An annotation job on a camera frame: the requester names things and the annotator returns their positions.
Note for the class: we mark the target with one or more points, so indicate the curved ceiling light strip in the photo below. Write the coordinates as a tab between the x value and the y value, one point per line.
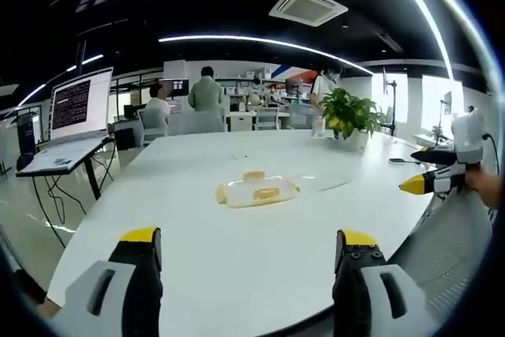
268	42

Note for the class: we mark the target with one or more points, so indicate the black desk monitor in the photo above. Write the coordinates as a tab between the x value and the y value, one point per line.
179	87

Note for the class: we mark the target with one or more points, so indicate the clear plastic bag with bread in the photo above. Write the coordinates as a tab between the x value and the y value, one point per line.
240	195

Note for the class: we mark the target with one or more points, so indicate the yellow plastic buckle part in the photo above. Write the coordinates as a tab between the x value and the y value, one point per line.
254	175
265	193

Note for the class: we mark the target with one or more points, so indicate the ceiling air conditioner unit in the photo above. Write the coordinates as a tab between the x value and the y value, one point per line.
307	5

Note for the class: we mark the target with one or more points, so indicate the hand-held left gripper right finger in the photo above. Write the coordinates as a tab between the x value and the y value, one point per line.
367	274

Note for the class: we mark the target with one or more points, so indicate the green potted plant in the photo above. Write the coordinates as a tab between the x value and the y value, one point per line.
351	112

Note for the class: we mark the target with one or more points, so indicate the clear plastic bottle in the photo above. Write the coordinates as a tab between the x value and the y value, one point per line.
318	126

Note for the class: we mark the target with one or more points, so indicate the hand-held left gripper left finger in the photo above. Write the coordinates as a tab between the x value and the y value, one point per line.
118	274

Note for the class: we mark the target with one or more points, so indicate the person's right hand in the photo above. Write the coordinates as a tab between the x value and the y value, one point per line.
487	187

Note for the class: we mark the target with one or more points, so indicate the grey mesh office chair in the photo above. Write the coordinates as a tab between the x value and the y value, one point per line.
446	250

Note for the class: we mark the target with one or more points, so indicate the white office chair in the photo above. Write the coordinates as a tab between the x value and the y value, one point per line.
268	118

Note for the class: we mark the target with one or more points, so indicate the black-legged laptop stand table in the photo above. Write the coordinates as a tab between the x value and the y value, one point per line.
92	171

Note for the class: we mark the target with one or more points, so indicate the open laptop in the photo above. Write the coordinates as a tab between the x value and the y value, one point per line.
79	108

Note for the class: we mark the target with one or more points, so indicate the dark flat phone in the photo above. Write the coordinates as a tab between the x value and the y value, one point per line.
396	161

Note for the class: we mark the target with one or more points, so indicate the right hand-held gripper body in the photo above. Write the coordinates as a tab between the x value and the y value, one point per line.
468	135

